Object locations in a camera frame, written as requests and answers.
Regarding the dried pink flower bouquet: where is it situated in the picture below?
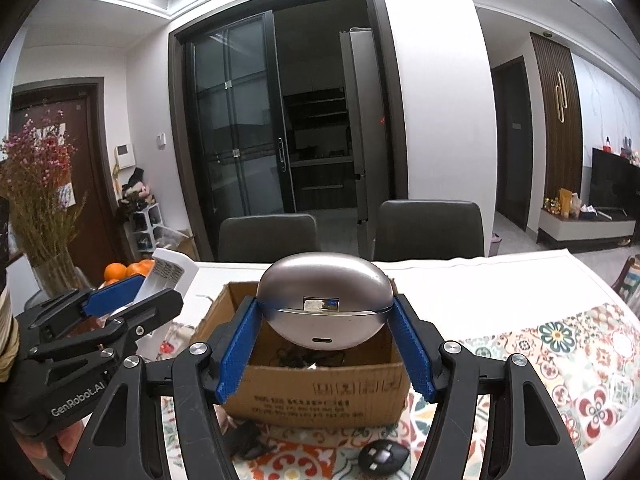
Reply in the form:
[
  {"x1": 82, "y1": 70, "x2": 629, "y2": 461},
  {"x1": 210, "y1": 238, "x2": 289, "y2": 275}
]
[{"x1": 0, "y1": 114, "x2": 87, "y2": 273}]

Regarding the white plastic basket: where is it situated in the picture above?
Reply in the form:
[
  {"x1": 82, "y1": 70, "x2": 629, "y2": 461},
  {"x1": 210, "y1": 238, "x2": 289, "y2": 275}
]
[{"x1": 131, "y1": 247, "x2": 199, "y2": 362}]

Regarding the sliding glass door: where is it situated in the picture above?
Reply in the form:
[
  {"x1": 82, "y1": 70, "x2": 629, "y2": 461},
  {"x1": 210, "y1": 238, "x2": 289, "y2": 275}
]
[{"x1": 184, "y1": 10, "x2": 297, "y2": 262}]

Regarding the silver egg-shaped case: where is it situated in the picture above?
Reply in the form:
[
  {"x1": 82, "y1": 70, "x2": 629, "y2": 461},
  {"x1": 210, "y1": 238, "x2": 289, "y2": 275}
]
[{"x1": 256, "y1": 252, "x2": 396, "y2": 349}]

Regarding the white television stand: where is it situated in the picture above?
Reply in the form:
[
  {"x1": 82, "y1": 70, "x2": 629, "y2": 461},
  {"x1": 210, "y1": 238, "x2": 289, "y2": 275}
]
[{"x1": 537, "y1": 207, "x2": 639, "y2": 254}]

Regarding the brown cardboard box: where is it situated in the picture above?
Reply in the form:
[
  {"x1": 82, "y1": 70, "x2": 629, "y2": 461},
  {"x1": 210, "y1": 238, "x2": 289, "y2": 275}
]
[{"x1": 192, "y1": 280, "x2": 420, "y2": 429}]

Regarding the dark flat object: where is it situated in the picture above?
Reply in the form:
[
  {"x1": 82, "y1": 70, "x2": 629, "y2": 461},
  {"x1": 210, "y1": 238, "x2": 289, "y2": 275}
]
[{"x1": 221, "y1": 419, "x2": 272, "y2": 462}]

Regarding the person's left hand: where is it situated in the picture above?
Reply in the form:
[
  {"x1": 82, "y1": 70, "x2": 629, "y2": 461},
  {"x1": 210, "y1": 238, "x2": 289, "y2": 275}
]
[{"x1": 27, "y1": 407, "x2": 90, "y2": 480}]

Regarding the wooden patterned chair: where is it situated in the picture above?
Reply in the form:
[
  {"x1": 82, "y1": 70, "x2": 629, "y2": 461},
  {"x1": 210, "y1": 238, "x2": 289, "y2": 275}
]
[{"x1": 617, "y1": 254, "x2": 640, "y2": 312}]

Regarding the floral patterned tablecloth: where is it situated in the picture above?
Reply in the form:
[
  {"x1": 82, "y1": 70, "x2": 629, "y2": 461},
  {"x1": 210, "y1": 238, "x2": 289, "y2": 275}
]
[{"x1": 150, "y1": 247, "x2": 640, "y2": 480}]

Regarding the grey refrigerator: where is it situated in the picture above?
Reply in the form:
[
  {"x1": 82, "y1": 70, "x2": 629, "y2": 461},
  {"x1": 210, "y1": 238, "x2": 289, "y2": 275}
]
[{"x1": 339, "y1": 27, "x2": 397, "y2": 257}]

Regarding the glass vase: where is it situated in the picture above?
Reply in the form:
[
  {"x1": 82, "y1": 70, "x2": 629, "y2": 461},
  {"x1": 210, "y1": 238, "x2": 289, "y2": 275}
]
[{"x1": 31, "y1": 249, "x2": 95, "y2": 303}]

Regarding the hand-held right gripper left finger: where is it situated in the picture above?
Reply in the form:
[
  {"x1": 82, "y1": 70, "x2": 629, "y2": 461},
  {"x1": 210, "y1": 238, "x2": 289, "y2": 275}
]
[{"x1": 85, "y1": 296, "x2": 262, "y2": 480}]

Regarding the white cube shelf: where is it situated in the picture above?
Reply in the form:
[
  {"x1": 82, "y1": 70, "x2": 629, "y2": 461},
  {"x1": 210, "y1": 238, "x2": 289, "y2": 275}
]
[{"x1": 130, "y1": 202, "x2": 167, "y2": 262}]

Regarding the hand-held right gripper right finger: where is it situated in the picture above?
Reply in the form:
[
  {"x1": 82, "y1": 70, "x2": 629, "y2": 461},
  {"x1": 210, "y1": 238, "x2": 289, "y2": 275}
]
[{"x1": 390, "y1": 294, "x2": 586, "y2": 480}]

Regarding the black television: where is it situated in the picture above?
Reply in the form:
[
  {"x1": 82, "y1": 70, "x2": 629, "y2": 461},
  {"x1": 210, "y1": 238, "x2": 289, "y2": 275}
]
[{"x1": 589, "y1": 147, "x2": 640, "y2": 212}]

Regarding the slatted wood wall panel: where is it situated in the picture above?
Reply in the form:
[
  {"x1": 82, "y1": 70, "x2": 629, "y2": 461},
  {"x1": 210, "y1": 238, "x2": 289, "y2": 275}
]
[{"x1": 529, "y1": 32, "x2": 584, "y2": 202}]

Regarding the plush toys pile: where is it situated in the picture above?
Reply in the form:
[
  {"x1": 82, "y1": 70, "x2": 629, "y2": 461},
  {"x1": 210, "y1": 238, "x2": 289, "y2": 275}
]
[{"x1": 119, "y1": 166, "x2": 157, "y2": 212}]

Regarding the black round device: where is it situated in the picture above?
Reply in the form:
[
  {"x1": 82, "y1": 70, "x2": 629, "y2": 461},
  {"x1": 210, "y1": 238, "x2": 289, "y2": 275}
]
[{"x1": 358, "y1": 439, "x2": 409, "y2": 479}]

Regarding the dark grey dining chair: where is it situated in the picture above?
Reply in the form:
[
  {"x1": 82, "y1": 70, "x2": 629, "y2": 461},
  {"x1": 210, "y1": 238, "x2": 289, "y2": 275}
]
[
  {"x1": 374, "y1": 199, "x2": 486, "y2": 262},
  {"x1": 218, "y1": 213, "x2": 321, "y2": 264}
]

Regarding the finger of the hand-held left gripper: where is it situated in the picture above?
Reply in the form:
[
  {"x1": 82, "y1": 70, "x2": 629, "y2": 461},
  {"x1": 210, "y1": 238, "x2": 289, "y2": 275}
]
[
  {"x1": 25, "y1": 275, "x2": 151, "y2": 333},
  {"x1": 97, "y1": 287, "x2": 184, "y2": 356}
]

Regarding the brown entrance door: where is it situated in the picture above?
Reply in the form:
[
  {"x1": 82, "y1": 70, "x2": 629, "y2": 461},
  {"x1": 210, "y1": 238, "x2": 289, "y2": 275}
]
[{"x1": 9, "y1": 84, "x2": 123, "y2": 283}]

